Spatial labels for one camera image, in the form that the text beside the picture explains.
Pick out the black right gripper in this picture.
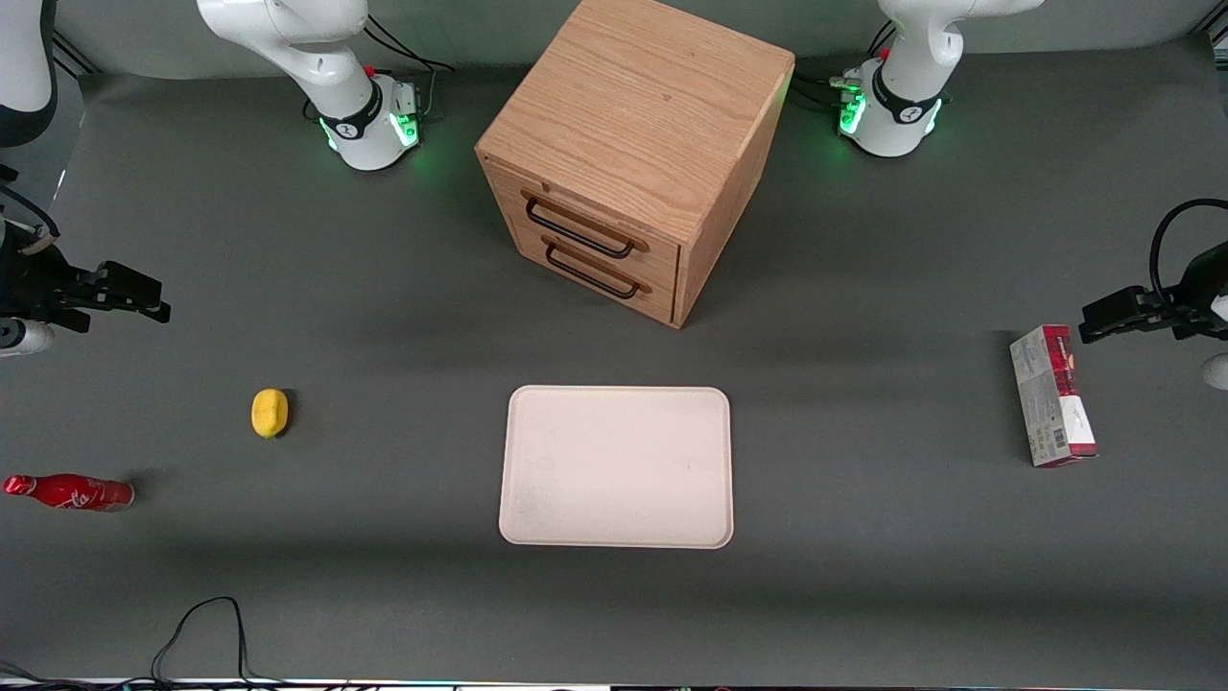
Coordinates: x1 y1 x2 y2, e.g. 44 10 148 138
0 242 173 334

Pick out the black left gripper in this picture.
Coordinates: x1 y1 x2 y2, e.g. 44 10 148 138
1078 244 1228 345

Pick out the red coke bottle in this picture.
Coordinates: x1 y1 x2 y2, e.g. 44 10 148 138
3 473 136 513

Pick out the cream plastic tray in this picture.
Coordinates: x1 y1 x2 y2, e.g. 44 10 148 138
499 385 735 550

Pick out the grey and red carton box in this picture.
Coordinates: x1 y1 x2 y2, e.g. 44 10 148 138
1009 324 1098 468

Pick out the yellow lemon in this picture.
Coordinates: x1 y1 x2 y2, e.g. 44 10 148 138
251 388 290 440

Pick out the wooden drawer front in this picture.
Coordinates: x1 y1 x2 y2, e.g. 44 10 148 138
483 155 683 277
508 223 678 324

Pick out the wooden drawer cabinet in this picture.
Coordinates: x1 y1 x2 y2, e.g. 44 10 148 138
475 0 796 330

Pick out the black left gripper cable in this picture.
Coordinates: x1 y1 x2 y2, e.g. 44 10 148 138
1149 198 1228 310

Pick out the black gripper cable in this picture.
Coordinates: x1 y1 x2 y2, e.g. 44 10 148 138
1149 198 1228 310
0 163 61 256

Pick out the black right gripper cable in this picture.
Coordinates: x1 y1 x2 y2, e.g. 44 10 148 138
0 163 61 256

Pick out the black cable on table edge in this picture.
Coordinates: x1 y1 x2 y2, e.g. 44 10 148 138
0 596 298 690

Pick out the black right arm base cable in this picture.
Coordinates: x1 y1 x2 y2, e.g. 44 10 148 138
363 13 458 122

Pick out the black arm base cable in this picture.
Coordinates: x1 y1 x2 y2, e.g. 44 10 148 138
363 13 458 122
791 23 899 108

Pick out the black left arm base cable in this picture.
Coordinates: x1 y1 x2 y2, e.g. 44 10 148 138
791 23 899 108

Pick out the black metal drawer handle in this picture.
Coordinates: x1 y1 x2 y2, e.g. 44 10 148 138
522 190 650 260
543 239 653 300

